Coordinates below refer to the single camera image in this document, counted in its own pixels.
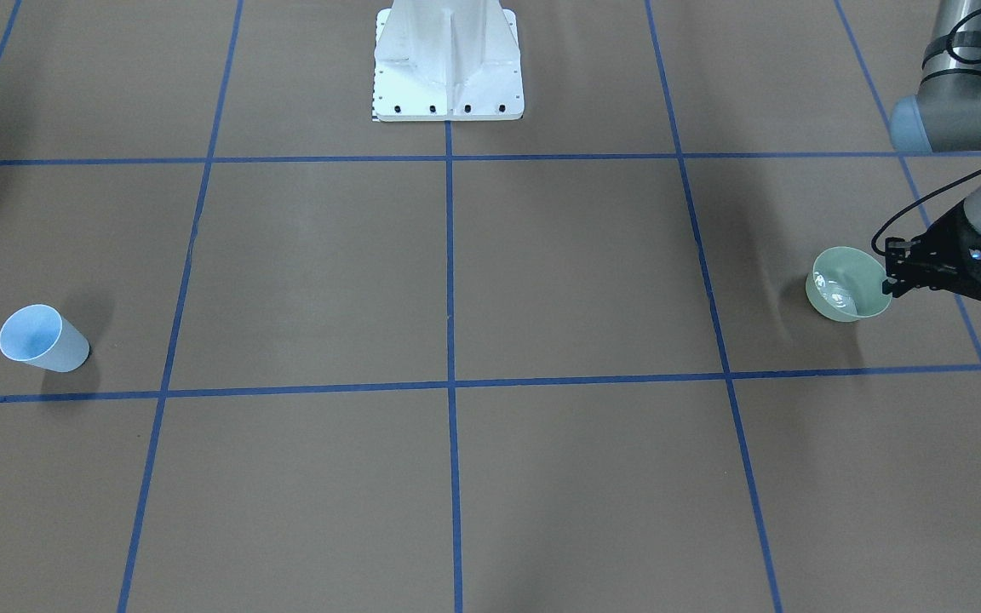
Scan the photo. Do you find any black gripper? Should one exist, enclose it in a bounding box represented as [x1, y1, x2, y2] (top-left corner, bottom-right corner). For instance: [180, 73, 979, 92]
[882, 204, 981, 302]

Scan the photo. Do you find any light green ceramic bowl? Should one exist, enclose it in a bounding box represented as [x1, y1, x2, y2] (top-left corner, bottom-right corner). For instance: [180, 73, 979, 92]
[805, 247, 892, 323]

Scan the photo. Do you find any light blue plastic cup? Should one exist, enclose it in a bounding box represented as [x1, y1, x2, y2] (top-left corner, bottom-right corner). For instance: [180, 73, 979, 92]
[0, 304, 92, 373]

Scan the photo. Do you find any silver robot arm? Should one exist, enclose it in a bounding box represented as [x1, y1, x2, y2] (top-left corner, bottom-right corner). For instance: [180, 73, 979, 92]
[871, 1, 981, 302]

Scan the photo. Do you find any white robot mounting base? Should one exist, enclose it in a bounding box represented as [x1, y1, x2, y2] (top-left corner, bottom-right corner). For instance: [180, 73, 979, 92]
[371, 1, 525, 122]

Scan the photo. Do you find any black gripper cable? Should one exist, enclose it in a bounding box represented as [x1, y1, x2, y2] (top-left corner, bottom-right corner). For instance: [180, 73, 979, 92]
[870, 132, 981, 256]

